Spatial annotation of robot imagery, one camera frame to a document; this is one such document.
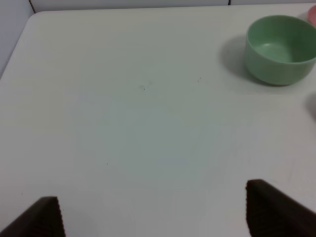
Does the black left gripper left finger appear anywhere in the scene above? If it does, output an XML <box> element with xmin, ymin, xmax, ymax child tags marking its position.
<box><xmin>0</xmin><ymin>197</ymin><xmax>66</xmax><ymax>237</ymax></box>

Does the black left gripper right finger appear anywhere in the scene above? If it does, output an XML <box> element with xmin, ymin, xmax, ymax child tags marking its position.
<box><xmin>245</xmin><ymin>179</ymin><xmax>316</xmax><ymax>237</ymax></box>

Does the green bowl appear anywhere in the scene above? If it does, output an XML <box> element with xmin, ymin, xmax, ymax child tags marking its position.
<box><xmin>244</xmin><ymin>15</ymin><xmax>316</xmax><ymax>86</ymax></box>

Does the pink square plate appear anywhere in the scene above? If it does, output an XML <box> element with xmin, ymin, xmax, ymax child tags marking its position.
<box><xmin>308</xmin><ymin>6</ymin><xmax>316</xmax><ymax>26</ymax></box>

